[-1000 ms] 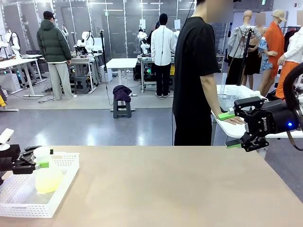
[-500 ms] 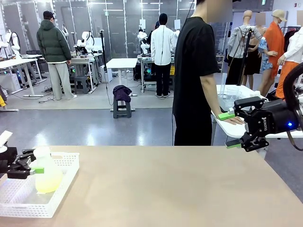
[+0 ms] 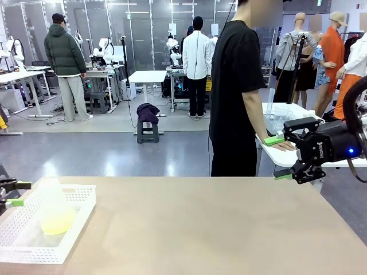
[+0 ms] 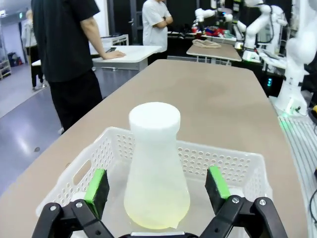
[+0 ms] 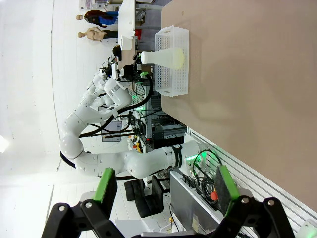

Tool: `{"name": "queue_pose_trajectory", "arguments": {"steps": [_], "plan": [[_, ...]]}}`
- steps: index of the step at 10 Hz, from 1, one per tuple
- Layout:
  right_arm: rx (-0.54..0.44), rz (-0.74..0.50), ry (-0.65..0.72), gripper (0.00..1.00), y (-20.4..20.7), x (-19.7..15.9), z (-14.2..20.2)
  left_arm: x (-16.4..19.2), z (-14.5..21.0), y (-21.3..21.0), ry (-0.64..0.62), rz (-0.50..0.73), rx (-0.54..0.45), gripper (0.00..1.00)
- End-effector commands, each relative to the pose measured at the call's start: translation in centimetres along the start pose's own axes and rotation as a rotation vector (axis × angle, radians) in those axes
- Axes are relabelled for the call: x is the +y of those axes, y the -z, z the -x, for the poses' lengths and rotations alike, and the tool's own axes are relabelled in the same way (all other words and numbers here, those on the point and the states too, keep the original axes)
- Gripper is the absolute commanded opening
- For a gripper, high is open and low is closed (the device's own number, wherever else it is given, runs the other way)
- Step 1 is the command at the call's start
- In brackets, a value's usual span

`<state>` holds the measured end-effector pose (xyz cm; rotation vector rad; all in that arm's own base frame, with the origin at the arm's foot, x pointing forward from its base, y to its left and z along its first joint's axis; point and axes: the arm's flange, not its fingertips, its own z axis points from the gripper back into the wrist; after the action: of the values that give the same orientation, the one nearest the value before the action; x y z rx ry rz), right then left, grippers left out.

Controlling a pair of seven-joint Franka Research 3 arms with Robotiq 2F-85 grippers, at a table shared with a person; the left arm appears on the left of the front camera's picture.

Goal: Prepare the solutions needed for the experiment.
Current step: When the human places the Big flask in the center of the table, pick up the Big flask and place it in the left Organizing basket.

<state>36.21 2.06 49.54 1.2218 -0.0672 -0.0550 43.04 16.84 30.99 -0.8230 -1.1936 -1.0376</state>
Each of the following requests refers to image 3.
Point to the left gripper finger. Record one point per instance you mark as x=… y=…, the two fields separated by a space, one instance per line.
x=8 y=184
x=15 y=203

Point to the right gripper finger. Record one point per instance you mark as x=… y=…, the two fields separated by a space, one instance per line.
x=301 y=126
x=308 y=173

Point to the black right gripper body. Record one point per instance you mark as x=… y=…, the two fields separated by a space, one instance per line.
x=332 y=143

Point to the conical flask with yellow liquid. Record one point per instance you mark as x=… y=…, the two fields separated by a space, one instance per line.
x=57 y=220

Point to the person's right forearm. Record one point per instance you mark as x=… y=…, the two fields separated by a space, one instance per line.
x=255 y=120

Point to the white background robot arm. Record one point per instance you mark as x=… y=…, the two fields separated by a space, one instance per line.
x=17 y=54
x=174 y=53
x=104 y=48

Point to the person's right hand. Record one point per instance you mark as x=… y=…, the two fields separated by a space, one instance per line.
x=285 y=146

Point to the white side table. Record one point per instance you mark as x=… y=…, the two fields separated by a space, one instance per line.
x=282 y=158

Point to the mannequin with orange trousers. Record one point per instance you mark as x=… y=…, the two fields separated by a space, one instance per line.
x=348 y=91

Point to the black tripod stand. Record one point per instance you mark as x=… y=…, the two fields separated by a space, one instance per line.
x=125 y=71
x=296 y=63

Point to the mannequin in blue patterned dress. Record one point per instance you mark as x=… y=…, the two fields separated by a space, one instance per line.
x=322 y=66

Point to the mannequin in grey jacket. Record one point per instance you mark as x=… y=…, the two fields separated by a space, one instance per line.
x=289 y=48

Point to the person in black t-shirt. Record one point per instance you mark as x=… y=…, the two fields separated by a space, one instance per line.
x=232 y=86

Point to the white lab desk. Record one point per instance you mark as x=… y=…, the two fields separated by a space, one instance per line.
x=20 y=76

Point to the grey plastic step stool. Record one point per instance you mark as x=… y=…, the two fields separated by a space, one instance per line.
x=100 y=103
x=147 y=133

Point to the person in white jacket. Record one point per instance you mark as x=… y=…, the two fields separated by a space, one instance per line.
x=197 y=54

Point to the person in green puffer jacket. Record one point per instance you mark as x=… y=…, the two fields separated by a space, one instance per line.
x=64 y=54

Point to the white desk with robot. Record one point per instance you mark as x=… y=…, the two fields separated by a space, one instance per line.
x=100 y=73

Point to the dark purple cloth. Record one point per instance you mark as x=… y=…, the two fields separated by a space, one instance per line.
x=147 y=112

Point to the small white standing table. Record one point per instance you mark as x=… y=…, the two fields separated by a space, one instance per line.
x=147 y=76

